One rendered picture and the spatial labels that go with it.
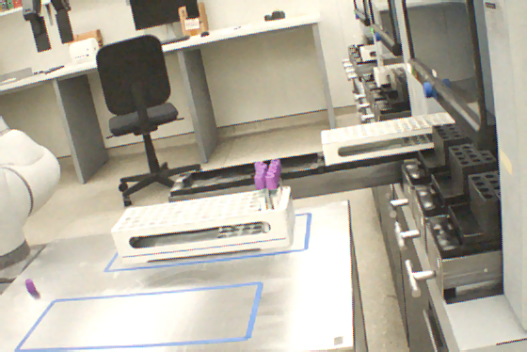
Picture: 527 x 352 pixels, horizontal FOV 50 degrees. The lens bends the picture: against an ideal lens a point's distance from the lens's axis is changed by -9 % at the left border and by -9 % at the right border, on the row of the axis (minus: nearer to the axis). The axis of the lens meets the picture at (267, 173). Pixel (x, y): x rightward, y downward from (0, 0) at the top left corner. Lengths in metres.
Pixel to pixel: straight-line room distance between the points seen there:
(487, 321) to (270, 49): 4.14
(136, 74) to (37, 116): 1.94
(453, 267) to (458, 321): 0.08
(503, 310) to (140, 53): 3.09
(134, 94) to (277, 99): 1.56
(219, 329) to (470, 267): 0.37
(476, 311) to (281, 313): 0.29
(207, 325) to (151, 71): 3.01
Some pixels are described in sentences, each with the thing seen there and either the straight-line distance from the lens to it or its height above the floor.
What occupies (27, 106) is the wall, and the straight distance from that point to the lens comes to 5.49.
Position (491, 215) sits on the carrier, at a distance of 0.88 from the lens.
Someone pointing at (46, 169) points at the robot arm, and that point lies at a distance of 1.61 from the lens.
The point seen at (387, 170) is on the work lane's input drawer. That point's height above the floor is 0.79.
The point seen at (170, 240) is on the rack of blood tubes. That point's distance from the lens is 1.07.
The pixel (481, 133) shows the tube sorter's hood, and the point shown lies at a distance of 0.81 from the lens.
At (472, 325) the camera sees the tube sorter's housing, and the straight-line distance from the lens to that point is 0.86.
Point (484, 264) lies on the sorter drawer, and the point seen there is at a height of 0.79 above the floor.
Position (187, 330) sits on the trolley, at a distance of 0.80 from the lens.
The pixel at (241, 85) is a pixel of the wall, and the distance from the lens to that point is 4.90.
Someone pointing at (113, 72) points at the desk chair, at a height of 0.87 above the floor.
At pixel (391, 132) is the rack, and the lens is 1.31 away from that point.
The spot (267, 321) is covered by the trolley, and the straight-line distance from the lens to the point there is 0.77.
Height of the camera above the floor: 1.23
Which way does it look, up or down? 18 degrees down
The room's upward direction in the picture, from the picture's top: 11 degrees counter-clockwise
